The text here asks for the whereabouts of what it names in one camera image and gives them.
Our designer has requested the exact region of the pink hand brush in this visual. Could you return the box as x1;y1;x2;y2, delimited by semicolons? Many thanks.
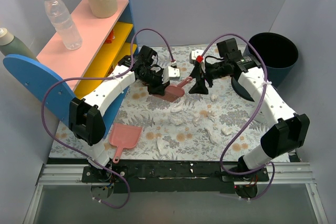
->
154;77;193;103

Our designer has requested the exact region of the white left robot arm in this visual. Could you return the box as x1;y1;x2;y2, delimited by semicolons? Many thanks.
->
68;46;170;182

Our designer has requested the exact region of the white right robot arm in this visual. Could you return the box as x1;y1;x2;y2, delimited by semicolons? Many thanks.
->
189;38;310;181

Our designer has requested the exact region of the floral table mat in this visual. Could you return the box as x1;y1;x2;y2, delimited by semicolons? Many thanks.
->
49;45;289;162

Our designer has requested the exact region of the orange item in shelf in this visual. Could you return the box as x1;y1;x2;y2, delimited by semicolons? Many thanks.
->
104;29;115;44

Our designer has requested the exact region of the pink dustpan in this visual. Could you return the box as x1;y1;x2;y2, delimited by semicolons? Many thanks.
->
109;123;142;164

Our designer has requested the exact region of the blue pink yellow shelf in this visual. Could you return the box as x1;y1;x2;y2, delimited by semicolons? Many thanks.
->
3;0;137;125

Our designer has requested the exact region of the dark blue trash bin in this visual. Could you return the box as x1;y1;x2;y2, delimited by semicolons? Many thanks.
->
230;32;299;101

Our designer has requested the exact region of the clear plastic water bottle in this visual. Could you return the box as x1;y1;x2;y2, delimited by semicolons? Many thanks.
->
44;0;82;50

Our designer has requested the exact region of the green metal bottle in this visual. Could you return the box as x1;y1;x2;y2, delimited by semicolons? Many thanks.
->
1;28;38;61

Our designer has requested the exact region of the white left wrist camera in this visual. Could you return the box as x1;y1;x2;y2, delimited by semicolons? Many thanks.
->
162;61;181;83

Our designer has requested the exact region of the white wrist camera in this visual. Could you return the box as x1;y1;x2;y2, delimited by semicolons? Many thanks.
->
189;49;205;73
162;61;181;83

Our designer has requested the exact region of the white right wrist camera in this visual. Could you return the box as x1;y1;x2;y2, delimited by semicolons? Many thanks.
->
189;49;205;73

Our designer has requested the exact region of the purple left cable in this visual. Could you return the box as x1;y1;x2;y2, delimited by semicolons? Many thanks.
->
41;28;176;209

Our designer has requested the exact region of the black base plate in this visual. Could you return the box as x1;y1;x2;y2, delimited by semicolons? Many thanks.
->
81;160;269;194

